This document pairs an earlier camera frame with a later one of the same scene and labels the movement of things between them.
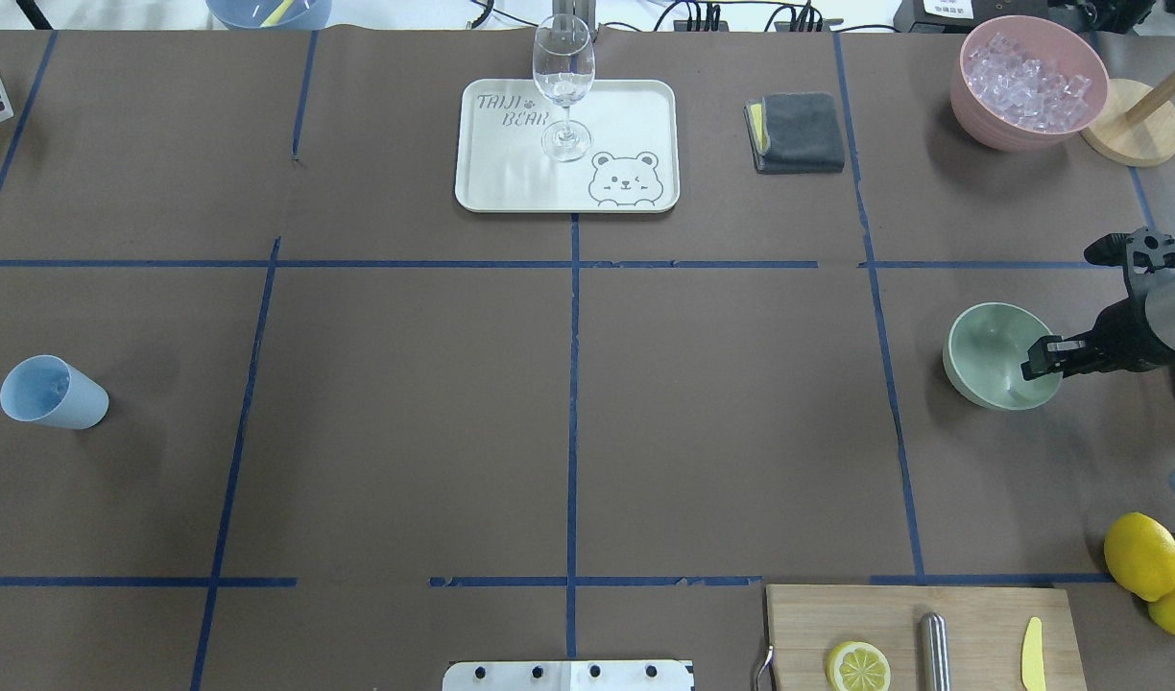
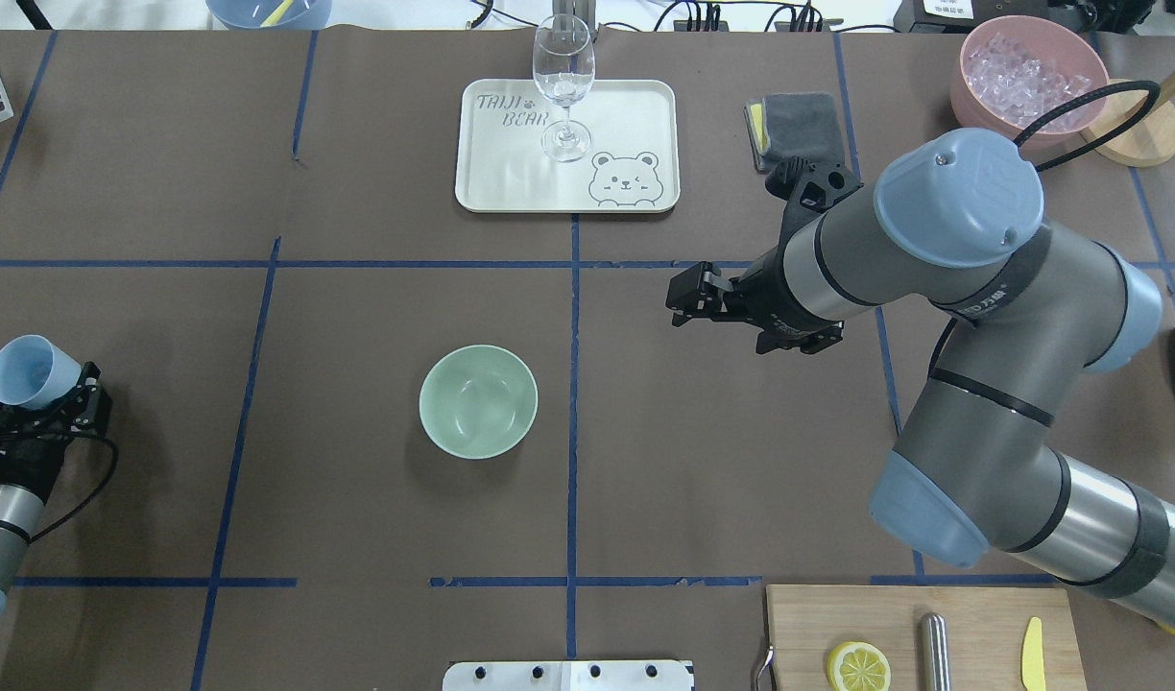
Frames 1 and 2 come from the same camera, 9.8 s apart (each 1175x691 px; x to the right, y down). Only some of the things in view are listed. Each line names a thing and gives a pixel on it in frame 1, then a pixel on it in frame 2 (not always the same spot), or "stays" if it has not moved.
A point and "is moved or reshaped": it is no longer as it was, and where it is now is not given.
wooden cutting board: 987,629 stays
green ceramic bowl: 983,354 is moved or reshaped
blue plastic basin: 269,14 stays
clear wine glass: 564,66 stays
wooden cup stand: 1140,126 stays
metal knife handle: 934,645 stays
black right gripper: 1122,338 to 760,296
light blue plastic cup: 48,390 is moved or reshaped
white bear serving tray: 633,164 stays
